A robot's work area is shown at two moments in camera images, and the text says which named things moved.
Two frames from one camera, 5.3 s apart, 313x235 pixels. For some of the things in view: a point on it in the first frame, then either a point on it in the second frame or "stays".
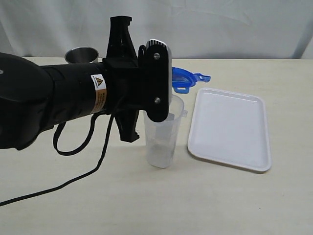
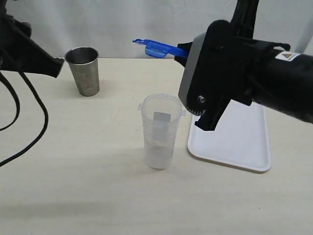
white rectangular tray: x=230 y=127 stays
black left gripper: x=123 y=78 -> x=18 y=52
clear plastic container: x=161 y=136 stays
